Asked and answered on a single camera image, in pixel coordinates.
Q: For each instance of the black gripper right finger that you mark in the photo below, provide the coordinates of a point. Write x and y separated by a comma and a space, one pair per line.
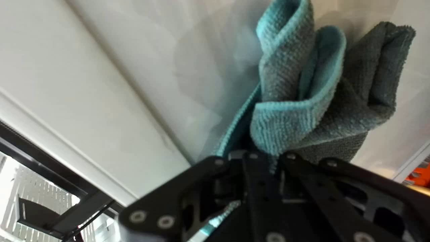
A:
358, 204

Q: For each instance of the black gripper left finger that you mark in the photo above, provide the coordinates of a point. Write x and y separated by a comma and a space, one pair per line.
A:
218, 196

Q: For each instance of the green towel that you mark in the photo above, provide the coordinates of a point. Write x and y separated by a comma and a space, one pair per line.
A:
317, 97

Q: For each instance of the white board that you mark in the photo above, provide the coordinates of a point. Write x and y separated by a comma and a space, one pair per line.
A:
127, 92

